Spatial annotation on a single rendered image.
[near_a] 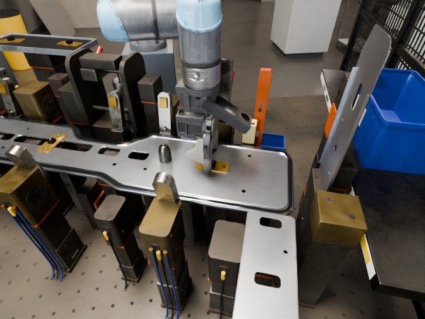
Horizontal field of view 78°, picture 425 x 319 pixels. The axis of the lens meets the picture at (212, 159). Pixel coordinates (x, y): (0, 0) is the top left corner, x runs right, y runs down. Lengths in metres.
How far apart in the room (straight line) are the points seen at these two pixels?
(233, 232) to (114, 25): 0.47
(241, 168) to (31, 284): 0.68
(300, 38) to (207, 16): 4.01
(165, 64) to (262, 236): 0.80
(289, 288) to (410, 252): 0.22
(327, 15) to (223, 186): 4.07
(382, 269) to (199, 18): 0.51
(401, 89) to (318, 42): 3.68
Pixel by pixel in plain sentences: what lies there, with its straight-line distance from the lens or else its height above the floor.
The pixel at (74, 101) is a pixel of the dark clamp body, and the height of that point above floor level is 1.05.
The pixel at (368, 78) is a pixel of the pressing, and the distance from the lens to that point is 0.51.
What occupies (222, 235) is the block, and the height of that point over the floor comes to 0.98.
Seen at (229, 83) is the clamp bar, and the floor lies 1.16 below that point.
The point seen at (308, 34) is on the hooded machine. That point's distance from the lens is 4.49.
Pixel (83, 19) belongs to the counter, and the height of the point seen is 0.16.
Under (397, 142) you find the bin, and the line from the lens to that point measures 0.69.
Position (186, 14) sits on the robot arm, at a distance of 0.48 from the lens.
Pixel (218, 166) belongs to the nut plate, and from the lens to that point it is 0.66.
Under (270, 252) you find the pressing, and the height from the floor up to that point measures 1.00.
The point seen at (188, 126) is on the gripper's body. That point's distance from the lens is 0.57.
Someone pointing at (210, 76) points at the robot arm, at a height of 1.25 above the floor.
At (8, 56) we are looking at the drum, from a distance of 4.74.
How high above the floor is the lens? 1.45
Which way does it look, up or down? 41 degrees down
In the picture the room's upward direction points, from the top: straight up
